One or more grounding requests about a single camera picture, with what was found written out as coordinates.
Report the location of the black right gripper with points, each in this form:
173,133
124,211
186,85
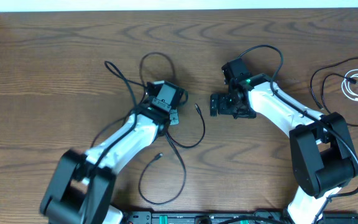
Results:
222,109

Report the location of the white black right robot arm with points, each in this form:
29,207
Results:
323,157

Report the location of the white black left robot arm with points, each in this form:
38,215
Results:
81,187

